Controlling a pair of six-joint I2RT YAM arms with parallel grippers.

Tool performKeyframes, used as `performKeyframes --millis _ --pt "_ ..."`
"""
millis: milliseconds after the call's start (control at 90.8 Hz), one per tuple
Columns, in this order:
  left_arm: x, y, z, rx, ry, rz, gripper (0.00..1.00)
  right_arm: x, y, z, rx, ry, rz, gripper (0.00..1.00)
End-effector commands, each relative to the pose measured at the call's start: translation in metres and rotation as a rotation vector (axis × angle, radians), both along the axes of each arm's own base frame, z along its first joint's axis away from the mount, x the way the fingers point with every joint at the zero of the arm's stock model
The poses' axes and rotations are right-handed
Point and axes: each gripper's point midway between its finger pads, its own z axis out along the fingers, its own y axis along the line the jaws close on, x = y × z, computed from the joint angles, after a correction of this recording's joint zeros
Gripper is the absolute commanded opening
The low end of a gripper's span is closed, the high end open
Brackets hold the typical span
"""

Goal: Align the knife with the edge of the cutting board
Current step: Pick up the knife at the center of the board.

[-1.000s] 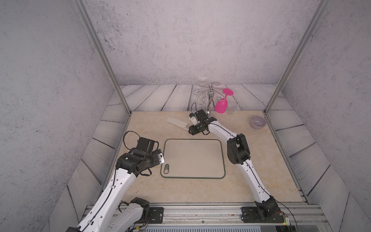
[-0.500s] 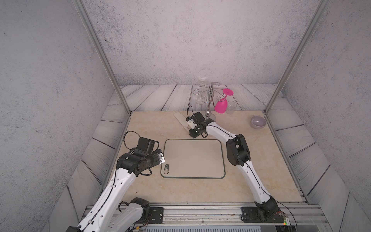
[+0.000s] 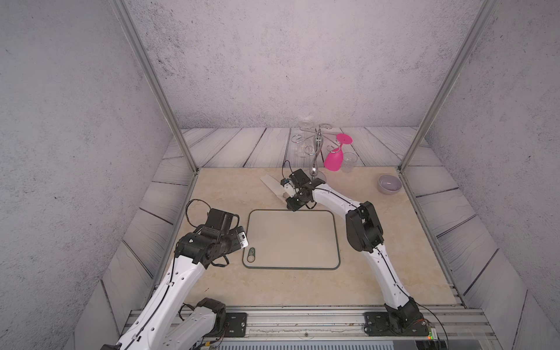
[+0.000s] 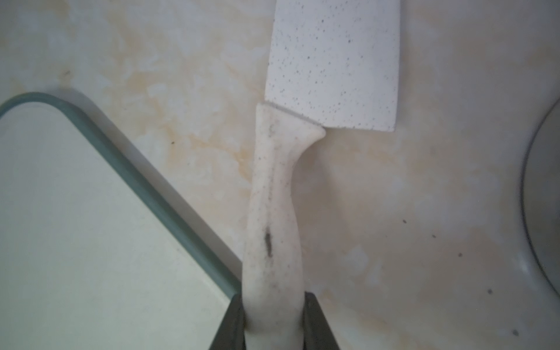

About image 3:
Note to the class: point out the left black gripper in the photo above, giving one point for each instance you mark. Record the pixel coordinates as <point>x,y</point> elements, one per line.
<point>236,242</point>

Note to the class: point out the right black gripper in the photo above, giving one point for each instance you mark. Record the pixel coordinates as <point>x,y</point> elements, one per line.
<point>290,205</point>

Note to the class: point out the cream plastic cleaver knife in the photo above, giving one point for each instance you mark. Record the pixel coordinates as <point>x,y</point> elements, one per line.
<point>275,187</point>

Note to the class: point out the beige cutting board green rim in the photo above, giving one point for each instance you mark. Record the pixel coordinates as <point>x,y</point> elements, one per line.
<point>291,240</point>

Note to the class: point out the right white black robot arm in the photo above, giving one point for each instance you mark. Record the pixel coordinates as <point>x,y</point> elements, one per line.
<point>364,234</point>

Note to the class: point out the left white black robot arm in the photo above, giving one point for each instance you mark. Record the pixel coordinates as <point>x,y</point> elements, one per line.
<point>208,245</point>

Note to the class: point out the pink plastic wine glass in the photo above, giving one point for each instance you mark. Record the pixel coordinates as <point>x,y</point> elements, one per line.
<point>335,158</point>

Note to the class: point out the silver glass holder stand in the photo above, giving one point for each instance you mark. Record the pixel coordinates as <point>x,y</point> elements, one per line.
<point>309,141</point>

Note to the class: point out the clear plastic cup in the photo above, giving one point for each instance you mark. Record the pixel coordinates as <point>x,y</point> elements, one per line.
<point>349,162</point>

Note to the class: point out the lilac small bowl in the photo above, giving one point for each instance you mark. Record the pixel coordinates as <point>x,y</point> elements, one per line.
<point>389,184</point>

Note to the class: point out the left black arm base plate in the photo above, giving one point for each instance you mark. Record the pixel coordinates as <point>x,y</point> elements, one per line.
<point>229,325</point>

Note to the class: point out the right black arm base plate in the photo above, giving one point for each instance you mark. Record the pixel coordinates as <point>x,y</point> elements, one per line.
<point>386,324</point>

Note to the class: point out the aluminium mounting rail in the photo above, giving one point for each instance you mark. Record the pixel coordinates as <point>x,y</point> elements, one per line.
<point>338,327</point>

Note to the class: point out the left aluminium frame post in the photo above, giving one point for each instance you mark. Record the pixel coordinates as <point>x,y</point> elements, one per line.
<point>134,40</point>

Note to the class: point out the aluminium frame post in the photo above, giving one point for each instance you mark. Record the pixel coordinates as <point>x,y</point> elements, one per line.
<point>134,40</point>
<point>468,45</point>

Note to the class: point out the right aluminium frame post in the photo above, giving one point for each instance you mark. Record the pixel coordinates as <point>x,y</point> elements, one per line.
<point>468,45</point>

